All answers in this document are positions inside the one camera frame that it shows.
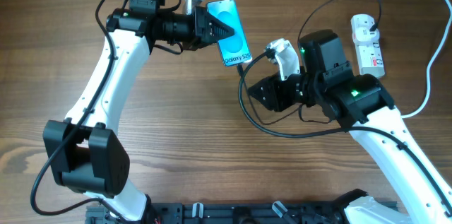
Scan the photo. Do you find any black USB charging cable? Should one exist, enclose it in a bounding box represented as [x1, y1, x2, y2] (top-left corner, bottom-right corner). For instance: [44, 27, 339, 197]
[235, 0, 383, 126]

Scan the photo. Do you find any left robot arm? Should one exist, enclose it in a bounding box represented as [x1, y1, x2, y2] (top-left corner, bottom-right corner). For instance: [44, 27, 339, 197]
[43, 0, 234, 223]

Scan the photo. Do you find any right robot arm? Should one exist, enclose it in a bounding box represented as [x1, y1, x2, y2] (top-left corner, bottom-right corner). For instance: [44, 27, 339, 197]
[238, 30, 451, 223]

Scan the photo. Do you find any white charger plug adapter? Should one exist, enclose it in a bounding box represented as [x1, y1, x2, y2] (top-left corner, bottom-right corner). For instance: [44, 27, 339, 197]
[352, 27, 380, 45]

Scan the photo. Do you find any white power strip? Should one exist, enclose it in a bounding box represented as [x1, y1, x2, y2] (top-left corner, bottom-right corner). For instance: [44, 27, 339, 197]
[350, 14, 386, 78]

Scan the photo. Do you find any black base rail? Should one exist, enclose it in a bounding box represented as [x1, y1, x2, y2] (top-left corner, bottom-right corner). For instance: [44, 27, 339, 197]
[85, 201, 400, 224]

